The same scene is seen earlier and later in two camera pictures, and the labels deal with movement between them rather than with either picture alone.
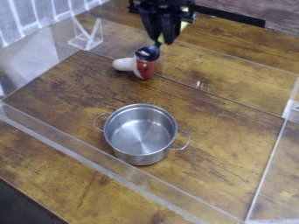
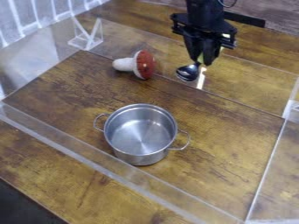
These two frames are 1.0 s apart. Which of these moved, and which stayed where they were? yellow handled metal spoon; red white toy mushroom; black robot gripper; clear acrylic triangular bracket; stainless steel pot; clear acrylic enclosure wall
Moved: yellow handled metal spoon; black robot gripper
Stayed: clear acrylic enclosure wall; clear acrylic triangular bracket; red white toy mushroom; stainless steel pot
